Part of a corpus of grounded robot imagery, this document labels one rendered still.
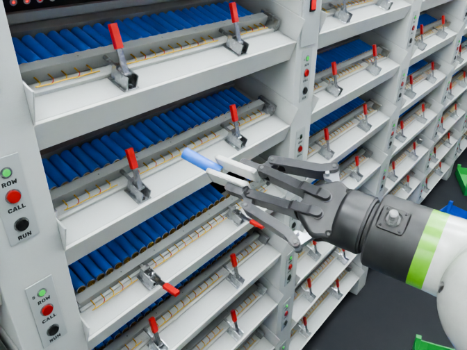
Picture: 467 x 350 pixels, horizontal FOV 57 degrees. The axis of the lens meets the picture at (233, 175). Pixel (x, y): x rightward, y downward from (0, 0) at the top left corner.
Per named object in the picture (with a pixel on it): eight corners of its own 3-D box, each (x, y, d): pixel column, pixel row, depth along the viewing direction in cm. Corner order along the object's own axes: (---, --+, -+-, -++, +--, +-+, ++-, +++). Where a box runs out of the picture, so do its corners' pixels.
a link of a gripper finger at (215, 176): (254, 192, 62) (251, 196, 61) (213, 177, 65) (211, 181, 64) (249, 182, 59) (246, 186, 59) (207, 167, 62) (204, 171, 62)
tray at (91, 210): (284, 139, 107) (306, 93, 98) (63, 268, 66) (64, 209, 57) (225, 96, 114) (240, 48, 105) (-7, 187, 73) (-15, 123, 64)
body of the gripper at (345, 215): (385, 184, 51) (313, 160, 55) (356, 246, 48) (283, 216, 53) (383, 211, 57) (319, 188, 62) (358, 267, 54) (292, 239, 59)
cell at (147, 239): (133, 226, 93) (153, 245, 90) (126, 229, 91) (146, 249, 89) (134, 220, 91) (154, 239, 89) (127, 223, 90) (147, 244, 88)
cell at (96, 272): (83, 254, 84) (103, 277, 82) (75, 259, 83) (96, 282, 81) (83, 248, 83) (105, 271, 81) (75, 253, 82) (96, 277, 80)
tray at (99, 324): (280, 206, 116) (292, 181, 110) (85, 354, 76) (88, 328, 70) (226, 162, 123) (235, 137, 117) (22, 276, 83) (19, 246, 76)
